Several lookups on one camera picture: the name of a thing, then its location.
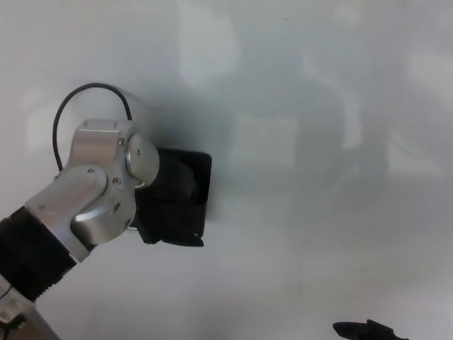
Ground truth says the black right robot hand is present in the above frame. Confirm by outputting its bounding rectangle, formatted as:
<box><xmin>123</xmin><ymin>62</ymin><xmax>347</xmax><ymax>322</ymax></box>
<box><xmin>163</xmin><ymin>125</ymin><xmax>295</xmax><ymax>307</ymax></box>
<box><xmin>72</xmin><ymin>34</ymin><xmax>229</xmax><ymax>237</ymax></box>
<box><xmin>333</xmin><ymin>319</ymin><xmax>410</xmax><ymax>340</ymax></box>

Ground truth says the white glossy whiteboard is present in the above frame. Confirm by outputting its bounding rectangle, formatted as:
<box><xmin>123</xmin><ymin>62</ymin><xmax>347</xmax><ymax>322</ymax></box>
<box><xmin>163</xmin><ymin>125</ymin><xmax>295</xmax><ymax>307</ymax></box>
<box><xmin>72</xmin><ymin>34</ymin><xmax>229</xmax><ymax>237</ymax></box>
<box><xmin>0</xmin><ymin>0</ymin><xmax>453</xmax><ymax>340</ymax></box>

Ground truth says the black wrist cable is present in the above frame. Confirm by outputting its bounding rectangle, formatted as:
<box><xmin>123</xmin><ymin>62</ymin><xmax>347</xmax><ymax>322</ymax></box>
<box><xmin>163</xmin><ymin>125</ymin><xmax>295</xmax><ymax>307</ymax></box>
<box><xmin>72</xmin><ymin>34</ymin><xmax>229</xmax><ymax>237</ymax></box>
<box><xmin>52</xmin><ymin>83</ymin><xmax>134</xmax><ymax>171</ymax></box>

